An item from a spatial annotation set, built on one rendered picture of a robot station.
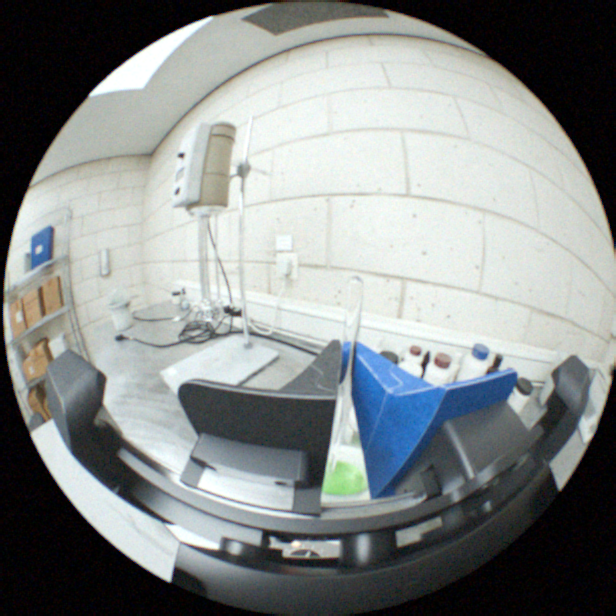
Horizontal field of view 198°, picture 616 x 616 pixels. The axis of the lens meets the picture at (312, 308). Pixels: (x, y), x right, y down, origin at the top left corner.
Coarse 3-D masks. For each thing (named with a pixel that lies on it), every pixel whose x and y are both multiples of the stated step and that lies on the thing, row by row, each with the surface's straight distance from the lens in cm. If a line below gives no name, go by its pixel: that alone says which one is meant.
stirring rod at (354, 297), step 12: (348, 288) 7; (360, 288) 7; (348, 300) 7; (360, 300) 7; (348, 312) 7; (360, 312) 7; (348, 324) 7; (348, 336) 8; (348, 348) 8; (348, 360) 8; (348, 372) 8; (348, 384) 9; (348, 396) 9; (336, 408) 10; (336, 420) 10; (336, 432) 11; (336, 444) 12; (336, 456) 14; (324, 480) 18
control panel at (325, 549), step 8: (272, 544) 26; (280, 544) 26; (288, 544) 25; (304, 544) 25; (312, 544) 25; (320, 544) 24; (328, 544) 24; (336, 544) 24; (288, 552) 26; (320, 552) 25; (328, 552) 25; (336, 552) 25
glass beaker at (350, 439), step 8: (344, 432) 18; (352, 432) 18; (344, 440) 18; (352, 440) 18; (344, 448) 20; (352, 448) 19; (360, 448) 19; (344, 456) 21; (352, 456) 20; (360, 456) 20; (352, 464) 22; (360, 464) 21; (328, 496) 16; (336, 496) 15; (344, 496) 15; (352, 496) 16; (360, 496) 18
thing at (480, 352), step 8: (480, 344) 52; (472, 352) 50; (480, 352) 48; (488, 352) 49; (464, 360) 50; (472, 360) 49; (480, 360) 49; (464, 368) 50; (472, 368) 48; (480, 368) 49; (464, 376) 50; (472, 376) 49; (480, 376) 50
